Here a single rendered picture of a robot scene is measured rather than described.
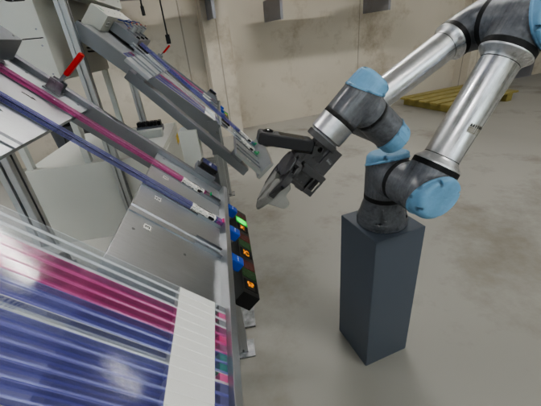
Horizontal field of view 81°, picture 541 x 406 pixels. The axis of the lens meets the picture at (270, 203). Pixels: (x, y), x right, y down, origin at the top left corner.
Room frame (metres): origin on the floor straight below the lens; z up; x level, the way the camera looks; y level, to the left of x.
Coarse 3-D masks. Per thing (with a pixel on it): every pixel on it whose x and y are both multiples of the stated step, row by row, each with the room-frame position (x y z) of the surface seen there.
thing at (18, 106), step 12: (0, 96) 0.58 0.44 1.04; (24, 108) 0.58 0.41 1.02; (36, 120) 0.58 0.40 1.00; (48, 120) 0.59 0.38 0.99; (60, 132) 0.58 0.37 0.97; (84, 144) 0.59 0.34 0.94; (108, 156) 0.59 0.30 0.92; (120, 168) 0.59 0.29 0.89; (132, 168) 0.60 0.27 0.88; (144, 180) 0.60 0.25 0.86; (168, 192) 0.60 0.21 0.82; (192, 204) 0.61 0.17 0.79
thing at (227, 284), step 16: (224, 192) 0.77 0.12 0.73; (224, 208) 0.68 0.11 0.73; (224, 224) 0.60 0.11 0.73; (224, 240) 0.54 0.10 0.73; (224, 256) 0.49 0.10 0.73; (224, 272) 0.44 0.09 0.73; (224, 288) 0.40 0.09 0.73; (224, 304) 0.37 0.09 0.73; (240, 368) 0.26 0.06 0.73; (240, 384) 0.23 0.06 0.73; (240, 400) 0.21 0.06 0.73
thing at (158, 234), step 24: (144, 192) 0.57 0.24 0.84; (192, 192) 0.70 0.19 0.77; (216, 192) 0.79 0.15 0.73; (144, 216) 0.49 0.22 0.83; (168, 216) 0.54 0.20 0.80; (192, 216) 0.59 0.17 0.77; (120, 240) 0.40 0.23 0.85; (144, 240) 0.43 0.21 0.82; (168, 240) 0.46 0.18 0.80; (192, 240) 0.50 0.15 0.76; (216, 240) 0.55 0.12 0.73; (144, 264) 0.37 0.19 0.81; (168, 264) 0.40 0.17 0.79; (192, 264) 0.43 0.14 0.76; (216, 264) 0.47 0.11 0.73; (192, 288) 0.38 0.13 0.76; (216, 288) 0.41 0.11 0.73
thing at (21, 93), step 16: (16, 64) 0.76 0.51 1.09; (0, 80) 0.65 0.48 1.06; (32, 80) 0.74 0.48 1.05; (16, 96) 0.63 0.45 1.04; (32, 96) 0.67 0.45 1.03; (64, 96) 0.76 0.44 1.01; (0, 112) 0.54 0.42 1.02; (16, 112) 0.57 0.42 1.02; (48, 112) 0.64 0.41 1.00; (64, 112) 0.69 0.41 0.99; (80, 112) 0.73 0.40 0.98; (0, 128) 0.50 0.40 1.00; (16, 128) 0.53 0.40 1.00; (32, 128) 0.55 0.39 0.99; (0, 144) 0.46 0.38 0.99; (16, 144) 0.48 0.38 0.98
